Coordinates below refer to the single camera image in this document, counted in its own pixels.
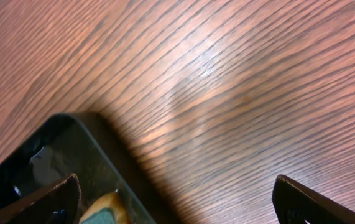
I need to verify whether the yellow green sponge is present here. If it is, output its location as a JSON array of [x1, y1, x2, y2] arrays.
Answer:
[[79, 192, 131, 224]]

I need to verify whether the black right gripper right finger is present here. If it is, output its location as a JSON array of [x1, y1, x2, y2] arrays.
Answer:
[[272, 175, 355, 224]]

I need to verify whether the black water tray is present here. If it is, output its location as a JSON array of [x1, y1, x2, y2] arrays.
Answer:
[[0, 112, 181, 224]]

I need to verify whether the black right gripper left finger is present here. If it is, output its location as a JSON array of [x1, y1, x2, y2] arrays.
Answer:
[[0, 174, 81, 224]]

